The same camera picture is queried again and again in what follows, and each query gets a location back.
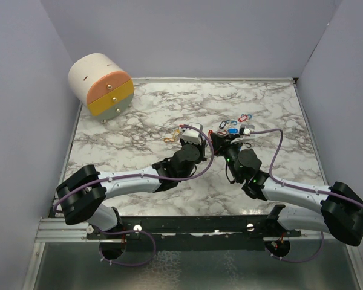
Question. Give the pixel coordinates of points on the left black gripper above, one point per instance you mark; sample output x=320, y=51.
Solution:
x=200, y=148

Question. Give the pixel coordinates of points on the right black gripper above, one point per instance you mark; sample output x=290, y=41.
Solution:
x=221, y=142

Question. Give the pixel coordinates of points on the blue key tag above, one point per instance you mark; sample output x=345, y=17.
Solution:
x=233, y=131

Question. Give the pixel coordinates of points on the black key tag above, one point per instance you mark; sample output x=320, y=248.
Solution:
x=222, y=124

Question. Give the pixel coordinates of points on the red key tag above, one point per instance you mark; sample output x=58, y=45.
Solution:
x=243, y=118

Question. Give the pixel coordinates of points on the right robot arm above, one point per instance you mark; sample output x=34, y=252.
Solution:
x=335, y=209

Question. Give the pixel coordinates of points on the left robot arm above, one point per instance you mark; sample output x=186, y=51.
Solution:
x=82, y=194

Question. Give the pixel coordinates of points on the black mounting base bar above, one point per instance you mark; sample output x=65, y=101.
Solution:
x=193, y=233

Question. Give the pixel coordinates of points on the round three-drawer storage box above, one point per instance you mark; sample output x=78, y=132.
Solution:
x=102, y=87

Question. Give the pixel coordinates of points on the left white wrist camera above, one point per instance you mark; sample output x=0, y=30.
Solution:
x=192, y=136

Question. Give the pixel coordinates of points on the aluminium rail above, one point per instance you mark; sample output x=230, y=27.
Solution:
x=56, y=230

